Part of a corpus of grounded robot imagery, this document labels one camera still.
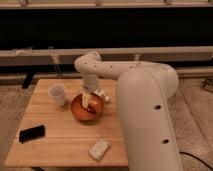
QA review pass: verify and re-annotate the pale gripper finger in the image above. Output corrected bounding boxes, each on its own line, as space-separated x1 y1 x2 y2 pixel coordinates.
82 92 91 108

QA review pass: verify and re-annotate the dark red pepper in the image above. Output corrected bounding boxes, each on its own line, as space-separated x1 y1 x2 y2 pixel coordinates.
86 104 97 114

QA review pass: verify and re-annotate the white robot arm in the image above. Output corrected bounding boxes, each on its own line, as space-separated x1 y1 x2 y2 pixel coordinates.
74 51 183 171

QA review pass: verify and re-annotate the orange ceramic bowl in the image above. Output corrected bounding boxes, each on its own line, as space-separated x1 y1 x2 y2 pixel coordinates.
71 94 104 122

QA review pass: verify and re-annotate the white tube packet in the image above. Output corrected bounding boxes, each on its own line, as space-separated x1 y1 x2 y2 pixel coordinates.
95 89 110 103

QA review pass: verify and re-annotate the clear plastic cup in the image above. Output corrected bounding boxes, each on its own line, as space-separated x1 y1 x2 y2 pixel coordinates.
48 84 66 106

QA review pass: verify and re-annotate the wooden table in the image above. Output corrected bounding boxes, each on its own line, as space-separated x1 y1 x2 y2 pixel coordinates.
5 79 128 167

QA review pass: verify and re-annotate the white sponge block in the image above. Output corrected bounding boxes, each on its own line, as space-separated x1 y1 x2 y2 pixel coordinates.
88 138 111 161

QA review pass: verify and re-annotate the black cable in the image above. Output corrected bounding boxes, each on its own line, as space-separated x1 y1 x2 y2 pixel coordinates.
179 151 213 171

